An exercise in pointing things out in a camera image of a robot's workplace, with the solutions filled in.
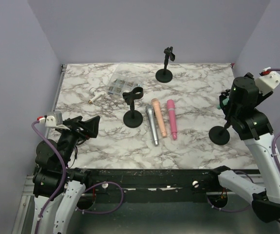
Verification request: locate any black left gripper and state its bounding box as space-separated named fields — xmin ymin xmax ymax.
xmin=57 ymin=115 xmax=100 ymax=167

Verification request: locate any black shock mount stand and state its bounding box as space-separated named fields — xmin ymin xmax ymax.
xmin=208 ymin=89 xmax=231 ymax=146
xmin=68 ymin=141 xmax=83 ymax=168

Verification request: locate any teal microphone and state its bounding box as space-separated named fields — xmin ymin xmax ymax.
xmin=217 ymin=98 xmax=229 ymax=110

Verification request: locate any black desk mic stand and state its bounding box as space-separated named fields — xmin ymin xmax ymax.
xmin=155 ymin=46 xmax=175 ymax=83
xmin=122 ymin=87 xmax=144 ymax=128

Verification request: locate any silver condenser microphone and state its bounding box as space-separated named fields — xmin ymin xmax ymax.
xmin=146 ymin=105 xmax=159 ymax=146

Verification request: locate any beige microphone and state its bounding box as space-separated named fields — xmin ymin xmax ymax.
xmin=151 ymin=98 xmax=167 ymax=138

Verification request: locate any pink microphone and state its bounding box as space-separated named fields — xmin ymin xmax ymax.
xmin=167 ymin=99 xmax=177 ymax=140

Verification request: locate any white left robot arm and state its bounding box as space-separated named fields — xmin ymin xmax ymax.
xmin=32 ymin=112 xmax=100 ymax=234

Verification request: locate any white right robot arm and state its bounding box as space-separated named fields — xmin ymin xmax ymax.
xmin=208 ymin=68 xmax=280 ymax=223

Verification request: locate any small white cylinder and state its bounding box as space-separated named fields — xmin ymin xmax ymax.
xmin=88 ymin=87 xmax=106 ymax=104

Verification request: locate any clear plastic parts box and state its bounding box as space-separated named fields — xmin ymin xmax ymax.
xmin=106 ymin=63 xmax=149 ymax=97

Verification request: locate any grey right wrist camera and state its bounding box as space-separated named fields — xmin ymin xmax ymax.
xmin=255 ymin=71 xmax=280 ymax=94

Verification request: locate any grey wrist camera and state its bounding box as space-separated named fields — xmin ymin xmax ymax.
xmin=45 ymin=111 xmax=63 ymax=128
xmin=255 ymin=71 xmax=280 ymax=94

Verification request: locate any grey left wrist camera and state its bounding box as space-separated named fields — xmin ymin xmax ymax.
xmin=45 ymin=111 xmax=63 ymax=128

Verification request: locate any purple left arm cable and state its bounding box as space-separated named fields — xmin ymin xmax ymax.
xmin=30 ymin=117 xmax=67 ymax=234

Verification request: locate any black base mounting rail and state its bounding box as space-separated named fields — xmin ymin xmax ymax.
xmin=56 ymin=168 xmax=255 ymax=204

